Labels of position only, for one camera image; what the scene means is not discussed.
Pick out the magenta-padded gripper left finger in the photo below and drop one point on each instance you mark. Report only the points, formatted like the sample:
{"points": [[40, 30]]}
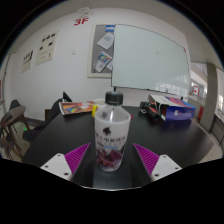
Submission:
{"points": [[77, 156]]}

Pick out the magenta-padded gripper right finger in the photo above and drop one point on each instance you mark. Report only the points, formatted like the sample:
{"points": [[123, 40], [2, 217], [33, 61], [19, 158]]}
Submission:
{"points": [[148, 158]]}

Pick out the white drink bottle black cap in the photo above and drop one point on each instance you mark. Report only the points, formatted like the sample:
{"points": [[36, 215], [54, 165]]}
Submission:
{"points": [[111, 130]]}

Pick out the flat round red coaster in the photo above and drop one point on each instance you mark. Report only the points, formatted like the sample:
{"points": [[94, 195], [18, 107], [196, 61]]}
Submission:
{"points": [[131, 117]]}

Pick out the black and red device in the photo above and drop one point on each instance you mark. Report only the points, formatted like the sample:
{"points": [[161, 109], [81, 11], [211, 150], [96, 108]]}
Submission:
{"points": [[150, 110]]}

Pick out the colourful printed booklet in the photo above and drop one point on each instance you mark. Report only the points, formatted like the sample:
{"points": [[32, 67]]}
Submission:
{"points": [[75, 107]]}

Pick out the black bag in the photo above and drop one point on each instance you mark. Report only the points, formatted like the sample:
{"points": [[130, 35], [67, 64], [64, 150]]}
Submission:
{"points": [[55, 110]]}

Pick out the white and blue paper bag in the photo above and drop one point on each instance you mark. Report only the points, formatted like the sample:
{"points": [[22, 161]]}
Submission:
{"points": [[175, 110]]}

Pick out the wooden chair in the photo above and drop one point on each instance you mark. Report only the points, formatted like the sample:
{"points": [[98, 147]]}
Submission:
{"points": [[13, 115]]}

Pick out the large whiteboard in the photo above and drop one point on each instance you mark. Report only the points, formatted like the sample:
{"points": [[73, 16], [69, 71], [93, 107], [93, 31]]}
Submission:
{"points": [[150, 60]]}

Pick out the grey notice board with papers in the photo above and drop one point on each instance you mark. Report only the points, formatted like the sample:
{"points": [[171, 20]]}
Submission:
{"points": [[101, 53]]}

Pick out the small white wall poster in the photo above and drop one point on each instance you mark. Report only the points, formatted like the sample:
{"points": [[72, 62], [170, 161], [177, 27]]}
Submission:
{"points": [[27, 61]]}

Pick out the large white wall poster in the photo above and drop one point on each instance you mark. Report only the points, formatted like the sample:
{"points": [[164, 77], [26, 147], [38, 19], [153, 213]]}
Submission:
{"points": [[46, 46]]}

